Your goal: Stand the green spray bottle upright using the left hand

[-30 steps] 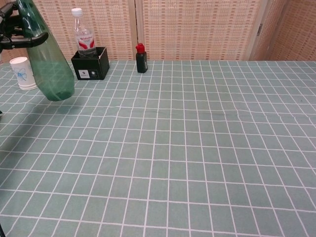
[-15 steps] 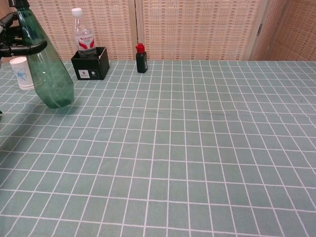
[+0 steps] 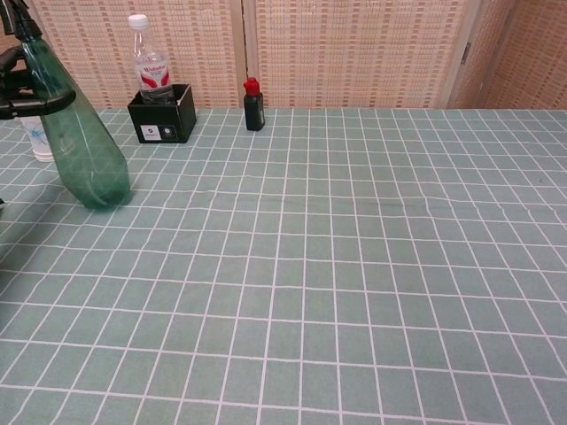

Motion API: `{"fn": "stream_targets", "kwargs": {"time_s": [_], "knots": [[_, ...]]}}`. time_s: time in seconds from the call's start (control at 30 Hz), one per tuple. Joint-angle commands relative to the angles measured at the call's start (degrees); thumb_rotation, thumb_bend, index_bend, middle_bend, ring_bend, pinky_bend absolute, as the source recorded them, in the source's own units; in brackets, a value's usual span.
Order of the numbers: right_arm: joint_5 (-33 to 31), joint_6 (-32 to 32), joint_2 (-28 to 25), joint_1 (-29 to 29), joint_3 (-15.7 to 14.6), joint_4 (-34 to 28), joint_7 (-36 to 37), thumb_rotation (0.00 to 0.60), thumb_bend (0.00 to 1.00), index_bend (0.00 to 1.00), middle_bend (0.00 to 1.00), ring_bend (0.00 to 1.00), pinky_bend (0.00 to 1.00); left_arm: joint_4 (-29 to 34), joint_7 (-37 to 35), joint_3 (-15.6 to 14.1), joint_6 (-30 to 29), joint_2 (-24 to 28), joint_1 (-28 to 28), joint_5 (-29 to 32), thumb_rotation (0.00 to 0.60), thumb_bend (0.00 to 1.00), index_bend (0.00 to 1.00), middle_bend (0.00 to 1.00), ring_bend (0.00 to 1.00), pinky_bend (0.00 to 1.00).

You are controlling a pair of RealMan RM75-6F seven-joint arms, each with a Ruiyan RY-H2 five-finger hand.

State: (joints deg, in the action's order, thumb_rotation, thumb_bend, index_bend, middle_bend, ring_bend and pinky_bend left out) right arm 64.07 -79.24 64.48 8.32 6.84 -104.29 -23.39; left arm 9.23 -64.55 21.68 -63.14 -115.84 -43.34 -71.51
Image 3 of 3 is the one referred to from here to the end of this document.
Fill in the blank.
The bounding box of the black open cardboard box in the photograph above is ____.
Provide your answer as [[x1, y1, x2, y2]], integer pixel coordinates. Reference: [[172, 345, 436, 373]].
[[127, 82, 198, 144]]

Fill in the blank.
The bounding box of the green transparent spray bottle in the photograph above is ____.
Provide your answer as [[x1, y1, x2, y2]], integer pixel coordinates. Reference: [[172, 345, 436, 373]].
[[0, 0, 133, 211]]

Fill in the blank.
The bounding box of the small black bottle red cap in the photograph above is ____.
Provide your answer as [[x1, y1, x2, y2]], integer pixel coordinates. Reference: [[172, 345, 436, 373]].
[[243, 76, 266, 132]]

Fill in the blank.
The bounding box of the green grid-patterned table surface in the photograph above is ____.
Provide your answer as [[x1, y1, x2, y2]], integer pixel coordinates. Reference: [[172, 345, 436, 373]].
[[0, 107, 567, 425]]

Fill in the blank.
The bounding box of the clear water bottle white cap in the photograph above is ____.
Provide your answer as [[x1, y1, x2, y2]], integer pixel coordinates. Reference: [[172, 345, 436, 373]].
[[128, 13, 175, 105]]

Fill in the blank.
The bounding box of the white paper cup blue flower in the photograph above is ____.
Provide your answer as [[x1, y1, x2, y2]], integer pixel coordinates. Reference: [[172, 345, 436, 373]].
[[19, 114, 55, 163]]

